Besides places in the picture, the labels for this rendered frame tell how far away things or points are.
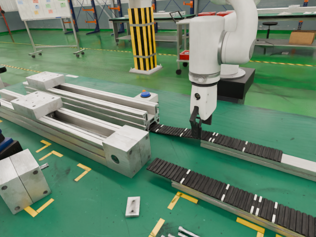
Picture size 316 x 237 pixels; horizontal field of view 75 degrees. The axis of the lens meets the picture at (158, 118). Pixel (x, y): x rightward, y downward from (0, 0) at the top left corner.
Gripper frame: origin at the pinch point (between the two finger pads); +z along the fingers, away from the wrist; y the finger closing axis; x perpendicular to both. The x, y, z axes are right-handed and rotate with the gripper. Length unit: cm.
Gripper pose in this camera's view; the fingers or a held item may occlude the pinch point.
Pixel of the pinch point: (201, 127)
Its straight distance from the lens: 67.1
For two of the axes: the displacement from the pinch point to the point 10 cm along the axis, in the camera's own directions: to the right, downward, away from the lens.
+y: 5.4, -4.5, 7.1
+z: 0.7, 8.7, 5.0
